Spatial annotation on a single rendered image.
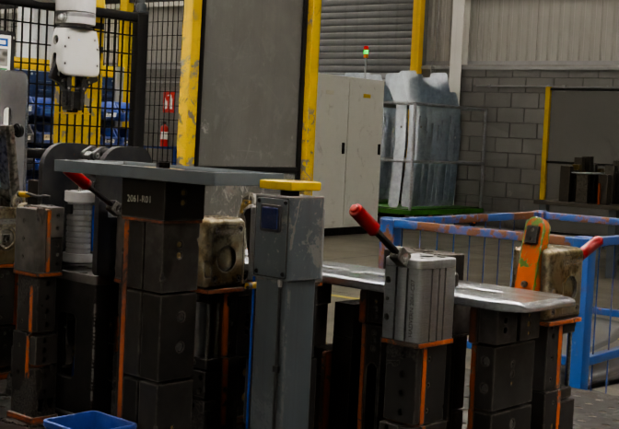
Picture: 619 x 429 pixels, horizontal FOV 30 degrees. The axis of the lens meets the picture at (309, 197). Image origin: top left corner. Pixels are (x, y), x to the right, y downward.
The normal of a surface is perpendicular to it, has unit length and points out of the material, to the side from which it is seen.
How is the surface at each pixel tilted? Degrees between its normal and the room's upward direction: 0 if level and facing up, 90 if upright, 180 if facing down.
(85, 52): 90
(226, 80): 91
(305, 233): 90
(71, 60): 90
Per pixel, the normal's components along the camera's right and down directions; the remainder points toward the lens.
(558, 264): 0.74, 0.07
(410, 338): -0.67, 0.00
